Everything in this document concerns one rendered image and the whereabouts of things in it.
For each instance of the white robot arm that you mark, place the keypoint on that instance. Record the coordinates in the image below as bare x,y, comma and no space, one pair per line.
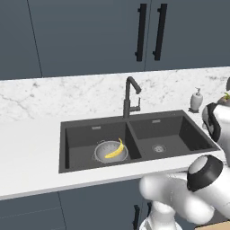
179,191

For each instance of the black sink faucet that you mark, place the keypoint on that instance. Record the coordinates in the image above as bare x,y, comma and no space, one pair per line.
129,95

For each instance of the dark double sink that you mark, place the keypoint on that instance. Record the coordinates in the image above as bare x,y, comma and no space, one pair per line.
134,139

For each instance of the yellow banana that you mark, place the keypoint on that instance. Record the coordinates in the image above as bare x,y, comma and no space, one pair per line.
115,151

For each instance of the grey metal colander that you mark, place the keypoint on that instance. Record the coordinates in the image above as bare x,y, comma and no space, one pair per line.
111,152

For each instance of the white soap dispenser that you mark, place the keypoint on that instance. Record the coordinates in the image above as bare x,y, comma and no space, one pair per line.
196,101

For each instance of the dark blue base cupboard door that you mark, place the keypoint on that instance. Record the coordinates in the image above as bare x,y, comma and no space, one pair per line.
99,208
31,220

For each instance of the green potted plant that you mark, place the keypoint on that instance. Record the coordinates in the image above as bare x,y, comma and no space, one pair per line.
226,96

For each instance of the dark blue drawer front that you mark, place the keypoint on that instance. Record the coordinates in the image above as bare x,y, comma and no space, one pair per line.
28,201

